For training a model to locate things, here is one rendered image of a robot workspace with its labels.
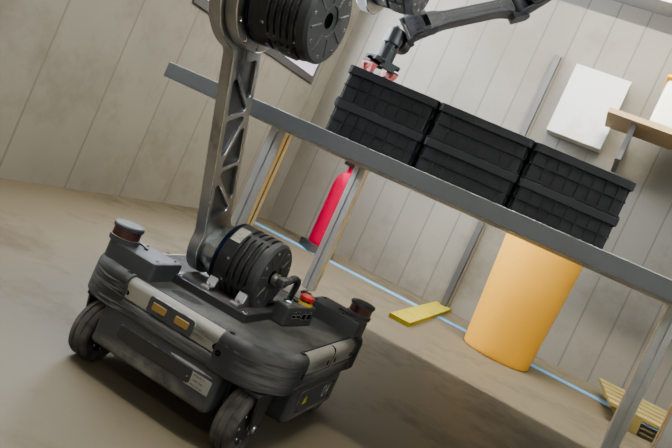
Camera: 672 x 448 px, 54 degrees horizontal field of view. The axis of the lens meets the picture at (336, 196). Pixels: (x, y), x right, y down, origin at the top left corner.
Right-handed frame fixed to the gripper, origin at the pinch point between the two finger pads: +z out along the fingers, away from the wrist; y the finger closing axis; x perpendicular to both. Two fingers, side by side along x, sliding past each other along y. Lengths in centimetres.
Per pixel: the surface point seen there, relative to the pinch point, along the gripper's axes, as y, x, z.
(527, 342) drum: -191, -53, 73
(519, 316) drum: -181, -57, 62
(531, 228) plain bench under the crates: 2, 84, 21
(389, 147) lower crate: -5.4, 15.1, 15.3
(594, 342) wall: -284, -78, 65
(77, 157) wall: 42, -145, 76
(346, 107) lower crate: 7.7, 4.2, 9.6
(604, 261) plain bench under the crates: -8, 97, 21
